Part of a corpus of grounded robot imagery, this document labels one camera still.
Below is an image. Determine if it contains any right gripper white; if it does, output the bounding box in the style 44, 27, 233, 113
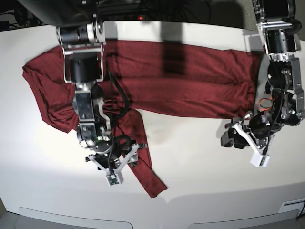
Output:
85, 143, 146, 187

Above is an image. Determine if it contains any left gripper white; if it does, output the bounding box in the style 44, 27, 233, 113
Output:
220, 111, 269, 156

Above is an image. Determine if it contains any dark red long-sleeve shirt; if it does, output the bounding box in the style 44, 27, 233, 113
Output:
22, 40, 262, 199

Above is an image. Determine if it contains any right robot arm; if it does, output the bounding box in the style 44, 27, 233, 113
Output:
21, 0, 146, 186

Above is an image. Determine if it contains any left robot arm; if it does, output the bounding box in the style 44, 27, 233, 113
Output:
221, 0, 305, 167

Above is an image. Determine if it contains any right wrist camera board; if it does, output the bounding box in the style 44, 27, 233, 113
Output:
106, 173, 123, 187

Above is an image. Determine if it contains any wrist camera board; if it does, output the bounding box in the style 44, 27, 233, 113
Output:
106, 173, 123, 187
250, 154, 270, 167

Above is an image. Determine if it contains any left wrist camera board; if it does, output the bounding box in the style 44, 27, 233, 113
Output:
250, 154, 270, 167

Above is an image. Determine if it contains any white power strip red switch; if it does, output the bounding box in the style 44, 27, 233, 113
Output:
103, 15, 144, 21

